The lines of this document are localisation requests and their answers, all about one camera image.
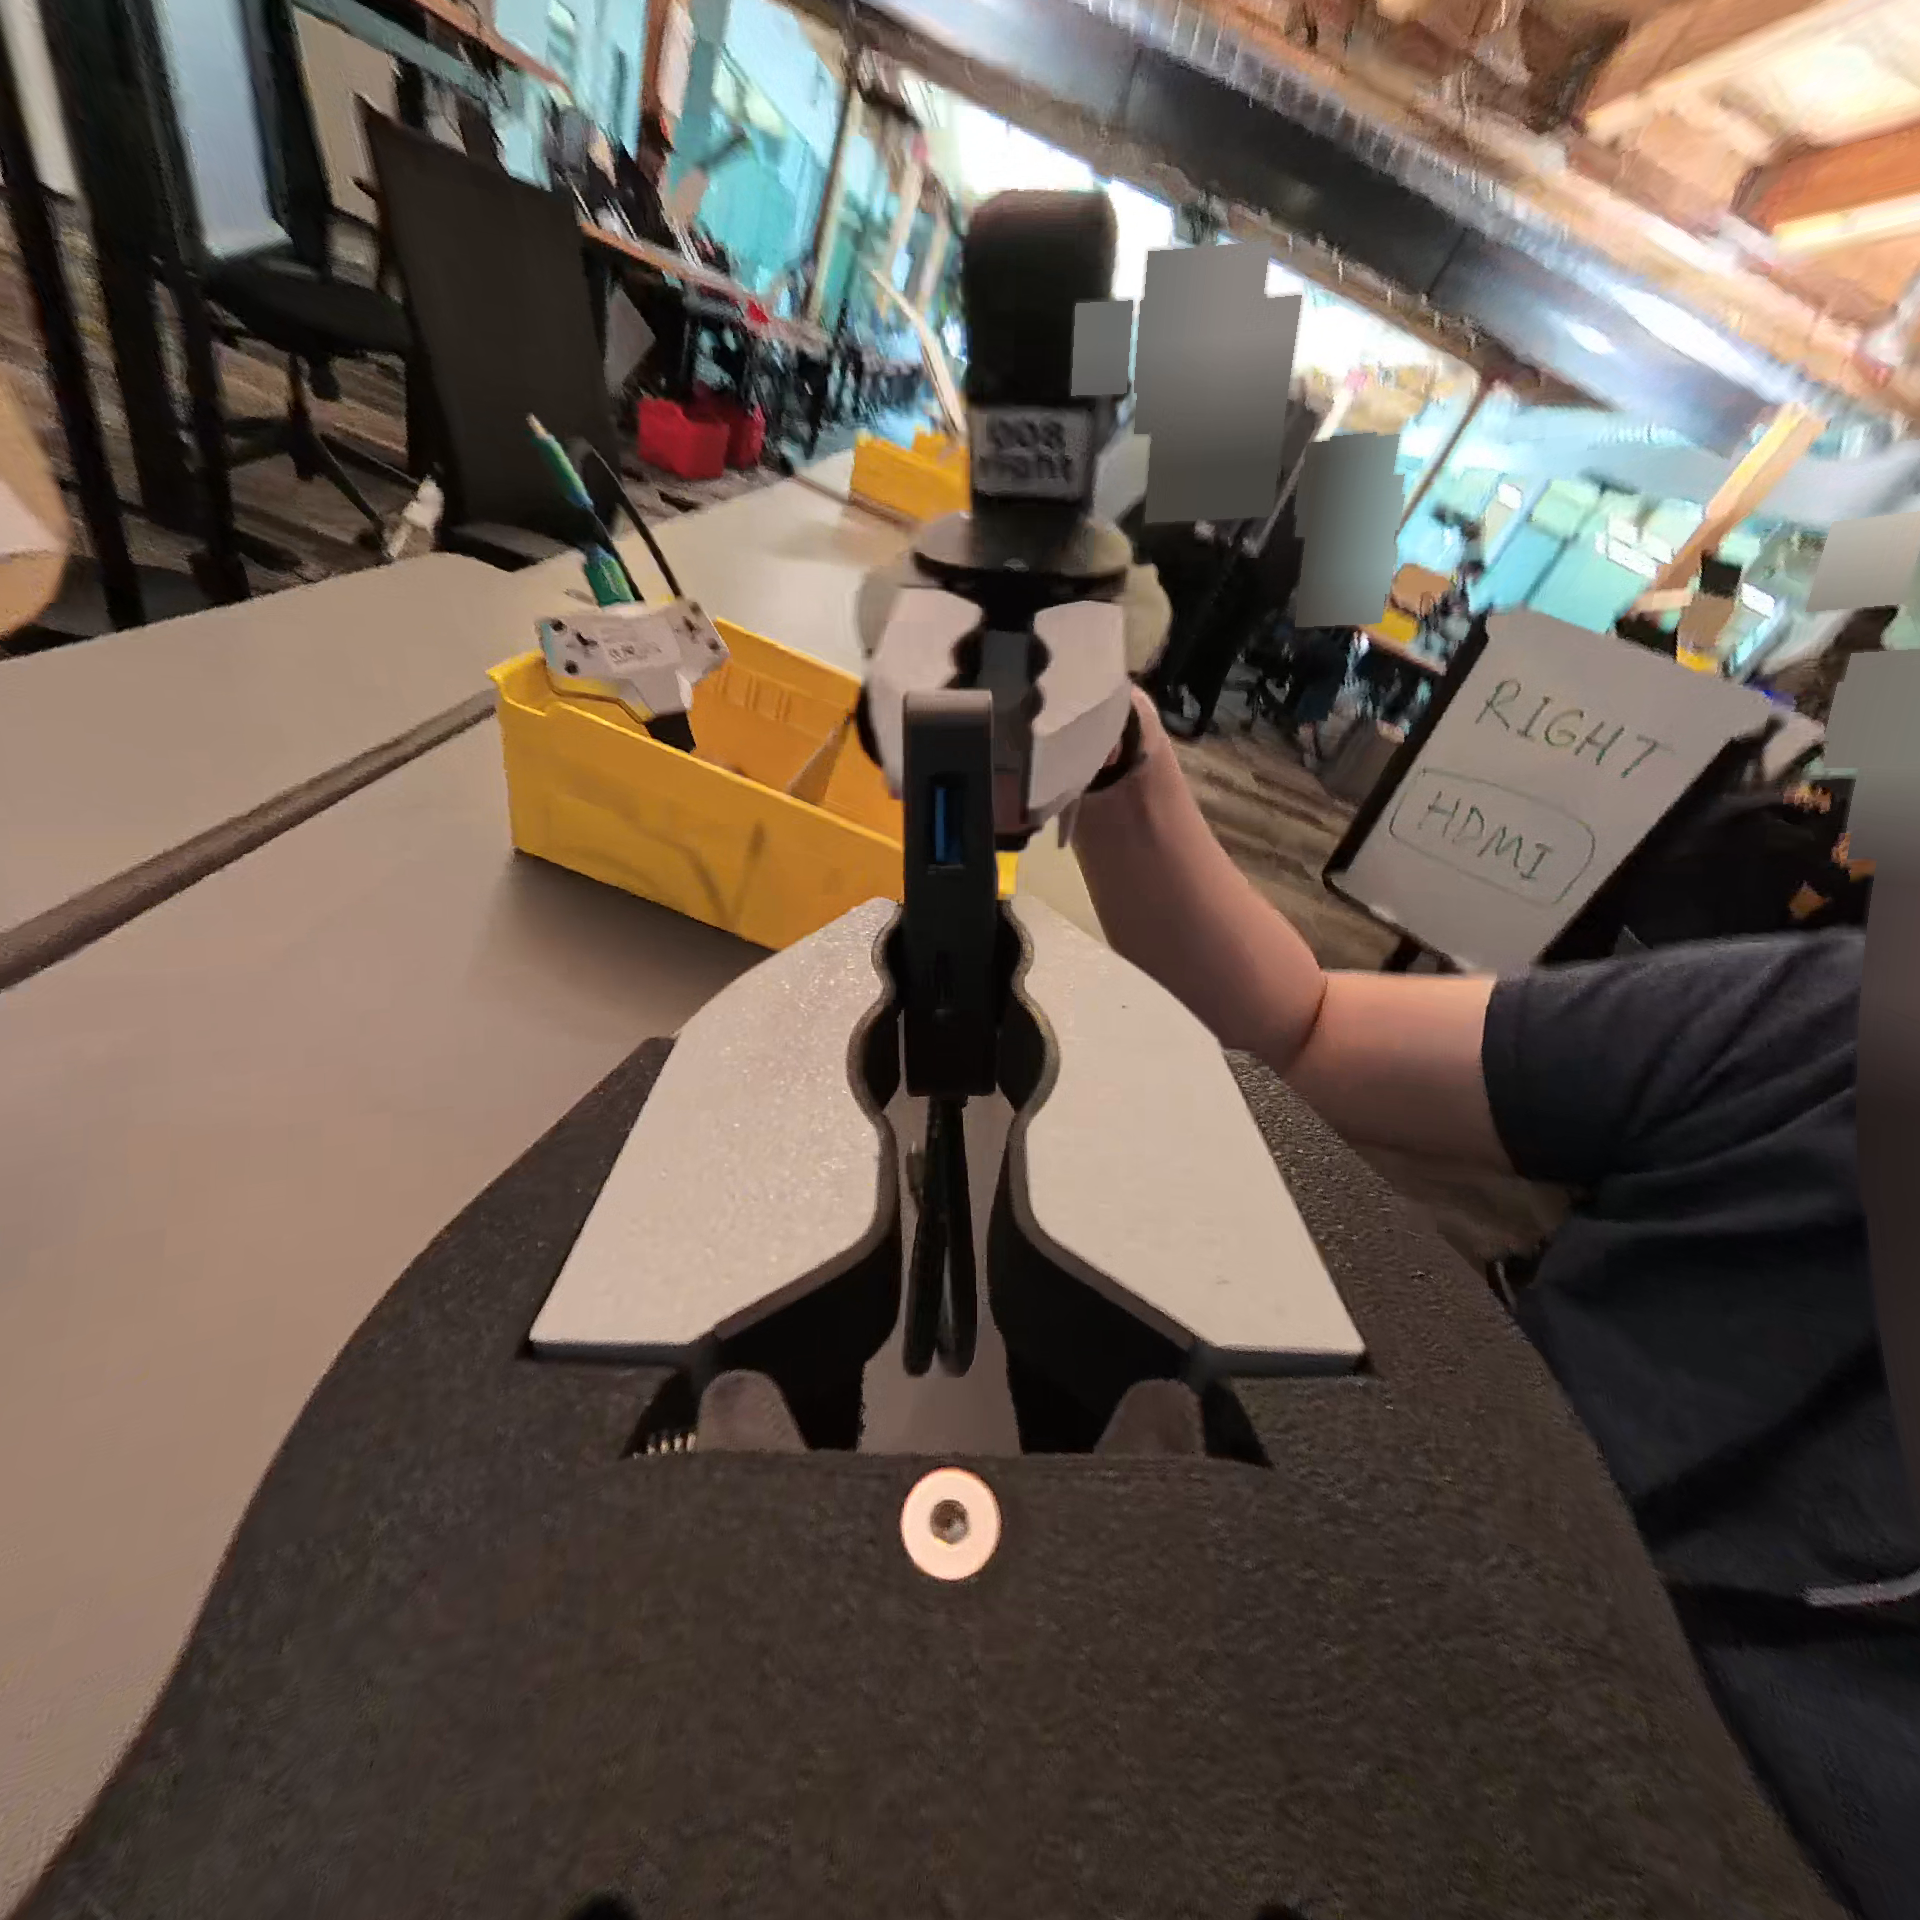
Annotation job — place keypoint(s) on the yellow plastic bin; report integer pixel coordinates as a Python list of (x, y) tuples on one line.
[(646, 842)]

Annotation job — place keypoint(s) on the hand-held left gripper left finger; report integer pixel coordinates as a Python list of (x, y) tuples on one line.
[(708, 1187)]

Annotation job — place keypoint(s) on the red plastic bin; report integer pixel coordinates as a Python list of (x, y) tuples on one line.
[(684, 441), (746, 437)]

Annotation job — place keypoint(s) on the black high-back chair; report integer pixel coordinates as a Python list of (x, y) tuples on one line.
[(496, 330)]

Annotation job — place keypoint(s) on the black USB hub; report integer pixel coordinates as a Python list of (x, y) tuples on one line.
[(951, 900)]

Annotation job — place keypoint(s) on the framed screen on stand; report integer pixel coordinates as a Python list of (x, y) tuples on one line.
[(227, 118)]

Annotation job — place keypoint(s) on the long wooden desk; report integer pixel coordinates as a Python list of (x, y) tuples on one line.
[(674, 268)]

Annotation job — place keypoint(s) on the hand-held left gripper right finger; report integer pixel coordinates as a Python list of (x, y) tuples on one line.
[(1199, 1200)]

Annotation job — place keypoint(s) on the person's right forearm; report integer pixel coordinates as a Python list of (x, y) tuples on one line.
[(1230, 932)]

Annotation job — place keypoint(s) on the white handwritten sign board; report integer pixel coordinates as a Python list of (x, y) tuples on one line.
[(1649, 810)]

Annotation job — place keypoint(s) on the black swivel office chair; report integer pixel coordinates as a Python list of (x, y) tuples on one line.
[(302, 330)]

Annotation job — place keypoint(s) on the black framed wooden desk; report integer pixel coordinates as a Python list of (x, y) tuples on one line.
[(60, 301)]

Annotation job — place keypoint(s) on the grey HDMI switch box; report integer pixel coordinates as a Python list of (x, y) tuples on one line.
[(631, 647)]

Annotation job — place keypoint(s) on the small yellow bin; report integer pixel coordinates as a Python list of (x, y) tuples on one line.
[(898, 481)]

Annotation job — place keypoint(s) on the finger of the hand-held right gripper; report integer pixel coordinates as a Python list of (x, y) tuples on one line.
[(922, 645), (1080, 689)]

